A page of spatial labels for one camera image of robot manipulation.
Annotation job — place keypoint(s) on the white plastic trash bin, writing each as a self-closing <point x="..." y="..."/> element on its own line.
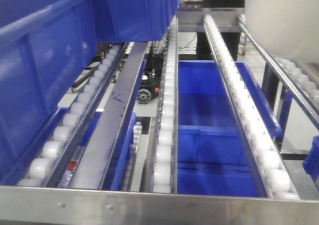
<point x="286" y="28"/>

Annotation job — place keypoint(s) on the black wheeled robot base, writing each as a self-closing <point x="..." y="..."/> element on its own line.
<point x="150" y="83"/>

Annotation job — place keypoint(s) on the blue bin below rollers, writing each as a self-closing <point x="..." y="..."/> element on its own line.
<point x="211" y="156"/>

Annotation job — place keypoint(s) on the blue bin far left row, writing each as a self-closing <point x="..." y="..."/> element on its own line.
<point x="133" y="20"/>

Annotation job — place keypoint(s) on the large blue bin near left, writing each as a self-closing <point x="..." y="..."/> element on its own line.
<point x="44" y="46"/>

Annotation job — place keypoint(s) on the white roller track middle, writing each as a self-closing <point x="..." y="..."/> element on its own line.
<point x="165" y="167"/>

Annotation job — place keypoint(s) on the white roller track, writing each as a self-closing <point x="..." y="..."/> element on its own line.
<point x="267" y="167"/>
<point x="297" y="81"/>
<point x="165" y="167"/>
<point x="62" y="135"/>

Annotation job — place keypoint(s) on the steel flat divider bar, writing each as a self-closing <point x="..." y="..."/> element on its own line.
<point x="92" y="169"/>

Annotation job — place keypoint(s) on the white roller track left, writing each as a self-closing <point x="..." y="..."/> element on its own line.
<point x="62" y="135"/>

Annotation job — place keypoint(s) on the white roller track far right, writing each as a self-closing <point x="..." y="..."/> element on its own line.
<point x="297" y="81"/>

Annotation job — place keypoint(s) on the blue crate right edge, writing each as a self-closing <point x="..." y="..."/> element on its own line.
<point x="311" y="163"/>

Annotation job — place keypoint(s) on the steel front rail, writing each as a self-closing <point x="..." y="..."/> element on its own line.
<point x="23" y="205"/>

